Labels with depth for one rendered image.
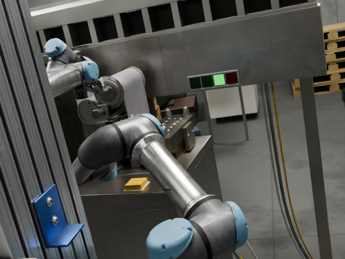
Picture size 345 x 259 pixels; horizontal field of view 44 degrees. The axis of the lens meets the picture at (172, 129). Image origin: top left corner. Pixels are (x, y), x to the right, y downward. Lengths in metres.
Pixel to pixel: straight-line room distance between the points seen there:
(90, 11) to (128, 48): 0.27
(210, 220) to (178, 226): 0.08
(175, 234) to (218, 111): 4.75
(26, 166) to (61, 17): 1.67
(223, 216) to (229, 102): 4.62
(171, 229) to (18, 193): 0.44
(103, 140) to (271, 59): 1.00
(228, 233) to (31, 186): 0.52
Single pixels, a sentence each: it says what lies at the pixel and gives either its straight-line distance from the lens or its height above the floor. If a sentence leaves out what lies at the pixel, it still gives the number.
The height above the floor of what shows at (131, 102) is 1.18.
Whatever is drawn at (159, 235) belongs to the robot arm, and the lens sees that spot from 1.04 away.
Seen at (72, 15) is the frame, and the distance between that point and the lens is 2.33.
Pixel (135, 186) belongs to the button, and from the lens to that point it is 1.70.
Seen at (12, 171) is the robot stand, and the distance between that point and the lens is 0.72.
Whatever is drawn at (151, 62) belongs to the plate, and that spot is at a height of 1.31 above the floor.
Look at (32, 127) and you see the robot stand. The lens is 0.78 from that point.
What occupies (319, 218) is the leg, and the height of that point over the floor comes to 0.35.
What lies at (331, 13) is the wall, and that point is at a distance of 7.53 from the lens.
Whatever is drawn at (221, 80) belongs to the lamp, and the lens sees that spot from 2.07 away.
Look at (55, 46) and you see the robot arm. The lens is 1.65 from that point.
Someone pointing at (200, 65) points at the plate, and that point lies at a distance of 2.09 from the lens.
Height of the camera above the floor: 1.53
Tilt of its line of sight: 15 degrees down
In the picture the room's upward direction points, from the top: 11 degrees counter-clockwise
